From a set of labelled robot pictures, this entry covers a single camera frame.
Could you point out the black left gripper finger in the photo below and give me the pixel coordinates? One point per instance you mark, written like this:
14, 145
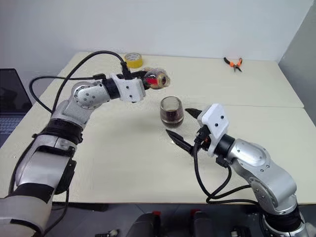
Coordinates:
138, 74

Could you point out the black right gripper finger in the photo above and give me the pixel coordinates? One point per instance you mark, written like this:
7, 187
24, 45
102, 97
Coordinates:
194, 112
180, 140

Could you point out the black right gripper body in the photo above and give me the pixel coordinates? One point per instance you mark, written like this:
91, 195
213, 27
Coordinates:
203, 138

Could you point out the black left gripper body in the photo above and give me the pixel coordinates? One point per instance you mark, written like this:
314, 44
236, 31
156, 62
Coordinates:
145, 84

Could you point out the clear bottle with red label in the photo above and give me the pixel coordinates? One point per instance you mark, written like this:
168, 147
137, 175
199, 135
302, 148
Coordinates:
156, 79

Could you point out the clear stemless wine glass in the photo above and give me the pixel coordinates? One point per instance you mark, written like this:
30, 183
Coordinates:
172, 113

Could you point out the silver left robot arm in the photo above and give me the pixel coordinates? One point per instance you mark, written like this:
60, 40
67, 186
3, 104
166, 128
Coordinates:
89, 96

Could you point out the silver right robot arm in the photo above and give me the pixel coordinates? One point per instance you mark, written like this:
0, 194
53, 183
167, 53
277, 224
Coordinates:
251, 153

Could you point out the yellow tape roll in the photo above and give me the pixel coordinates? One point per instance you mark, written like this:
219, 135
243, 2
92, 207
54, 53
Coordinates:
133, 60

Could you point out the dark rounded shape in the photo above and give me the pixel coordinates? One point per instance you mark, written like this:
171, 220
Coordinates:
209, 224
146, 224

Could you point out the dark laptop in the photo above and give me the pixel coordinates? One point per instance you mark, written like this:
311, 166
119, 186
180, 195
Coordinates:
10, 98

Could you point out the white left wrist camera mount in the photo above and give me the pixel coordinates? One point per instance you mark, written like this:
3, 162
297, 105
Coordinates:
130, 90

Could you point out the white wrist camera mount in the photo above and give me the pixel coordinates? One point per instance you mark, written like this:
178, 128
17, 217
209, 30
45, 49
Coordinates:
214, 121
130, 90

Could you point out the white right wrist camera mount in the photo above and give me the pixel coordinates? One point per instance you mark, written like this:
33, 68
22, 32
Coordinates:
214, 121

